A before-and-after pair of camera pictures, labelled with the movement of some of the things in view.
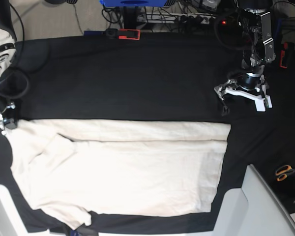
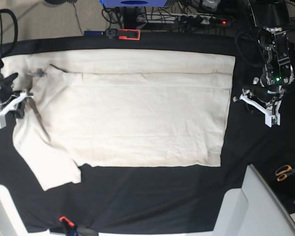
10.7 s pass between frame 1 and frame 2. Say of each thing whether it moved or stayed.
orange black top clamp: stayed
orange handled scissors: stayed
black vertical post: stayed
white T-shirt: moved
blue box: stayed
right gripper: moved
